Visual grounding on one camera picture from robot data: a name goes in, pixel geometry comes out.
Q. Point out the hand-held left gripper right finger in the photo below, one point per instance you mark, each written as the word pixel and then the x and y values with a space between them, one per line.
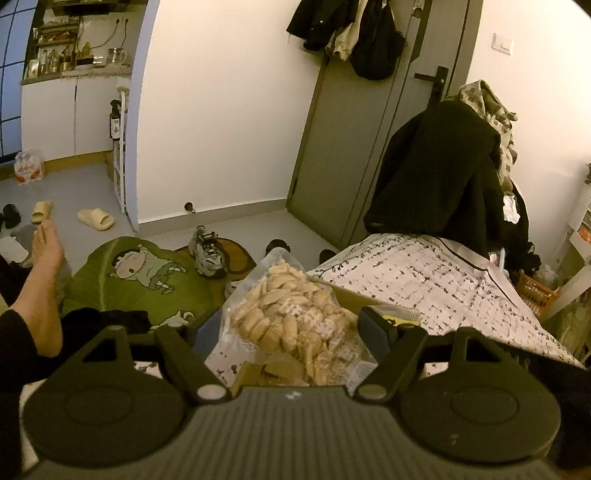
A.
pixel 375 330

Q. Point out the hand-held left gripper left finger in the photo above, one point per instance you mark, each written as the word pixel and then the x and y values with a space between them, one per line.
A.
pixel 207 334

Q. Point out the brown cardboard box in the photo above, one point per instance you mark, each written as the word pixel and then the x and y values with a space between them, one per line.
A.
pixel 353 295

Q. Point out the clear bag of pale cookies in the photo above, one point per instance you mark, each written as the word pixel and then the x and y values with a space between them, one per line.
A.
pixel 286 314

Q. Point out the black dashed white blanket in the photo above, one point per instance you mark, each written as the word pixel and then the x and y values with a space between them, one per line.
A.
pixel 438 286

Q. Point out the grey white sneaker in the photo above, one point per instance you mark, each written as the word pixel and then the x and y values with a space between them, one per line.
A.
pixel 207 251

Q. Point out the black shoe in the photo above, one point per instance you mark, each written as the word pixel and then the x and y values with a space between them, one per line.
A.
pixel 278 246
pixel 327 255

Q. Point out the green cartoon floor mat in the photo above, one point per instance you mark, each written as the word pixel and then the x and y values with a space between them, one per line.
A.
pixel 120 281

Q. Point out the metal door stopper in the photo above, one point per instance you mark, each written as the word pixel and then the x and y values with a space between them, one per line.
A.
pixel 189 207

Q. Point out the pale yellow slipper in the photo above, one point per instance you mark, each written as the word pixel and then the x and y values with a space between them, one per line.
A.
pixel 41 211
pixel 96 218

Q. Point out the orange plastic basket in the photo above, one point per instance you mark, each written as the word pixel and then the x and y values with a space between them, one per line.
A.
pixel 538 293

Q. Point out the black coat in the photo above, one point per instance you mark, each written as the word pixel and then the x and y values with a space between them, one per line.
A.
pixel 438 175

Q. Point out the person's bare foot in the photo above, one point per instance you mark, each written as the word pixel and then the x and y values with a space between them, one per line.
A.
pixel 41 286

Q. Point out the grey green door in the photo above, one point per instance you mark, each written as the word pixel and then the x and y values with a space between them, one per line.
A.
pixel 351 152

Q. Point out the white crumpled cloth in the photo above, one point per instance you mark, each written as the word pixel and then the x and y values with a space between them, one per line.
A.
pixel 511 208

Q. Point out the small black object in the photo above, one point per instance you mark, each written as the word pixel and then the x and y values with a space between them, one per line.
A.
pixel 11 216

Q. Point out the dark bottle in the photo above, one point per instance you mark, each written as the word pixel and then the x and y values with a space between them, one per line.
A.
pixel 115 122

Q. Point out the checkered beige cloth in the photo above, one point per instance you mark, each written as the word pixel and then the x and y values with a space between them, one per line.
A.
pixel 494 110

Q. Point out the white kitchen cabinet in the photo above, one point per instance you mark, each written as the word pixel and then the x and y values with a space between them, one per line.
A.
pixel 64 115

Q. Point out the hanging beige garment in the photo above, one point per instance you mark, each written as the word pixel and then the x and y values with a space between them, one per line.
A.
pixel 344 44

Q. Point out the hanging black bag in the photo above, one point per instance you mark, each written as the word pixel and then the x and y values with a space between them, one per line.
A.
pixel 376 41

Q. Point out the glass pitcher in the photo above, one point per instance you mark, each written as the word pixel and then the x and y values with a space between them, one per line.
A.
pixel 115 56

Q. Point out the hanging black jacket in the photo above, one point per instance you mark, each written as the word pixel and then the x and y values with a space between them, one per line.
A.
pixel 318 23

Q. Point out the white light switch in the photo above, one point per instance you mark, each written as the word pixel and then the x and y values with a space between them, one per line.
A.
pixel 503 44

